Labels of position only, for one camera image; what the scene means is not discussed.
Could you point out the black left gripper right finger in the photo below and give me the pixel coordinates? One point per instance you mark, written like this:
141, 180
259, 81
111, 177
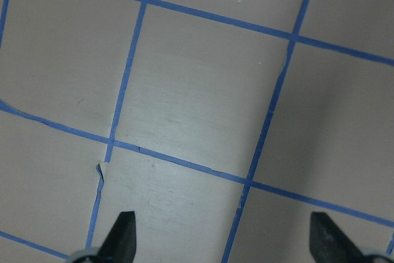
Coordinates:
329, 244

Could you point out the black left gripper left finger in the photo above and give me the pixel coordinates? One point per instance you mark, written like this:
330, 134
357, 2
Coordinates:
118, 246

